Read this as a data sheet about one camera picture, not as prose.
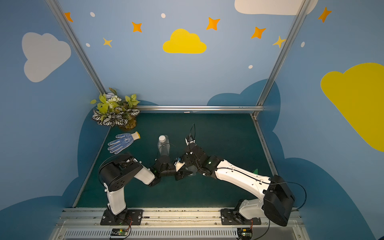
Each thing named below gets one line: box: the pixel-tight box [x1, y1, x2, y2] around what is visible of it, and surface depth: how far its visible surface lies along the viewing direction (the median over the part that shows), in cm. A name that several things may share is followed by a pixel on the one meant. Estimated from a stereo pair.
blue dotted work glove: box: [107, 131, 141, 154], surface depth 106 cm
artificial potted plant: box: [90, 88, 141, 129], surface depth 97 cm
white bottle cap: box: [158, 135, 167, 143], surface depth 90 cm
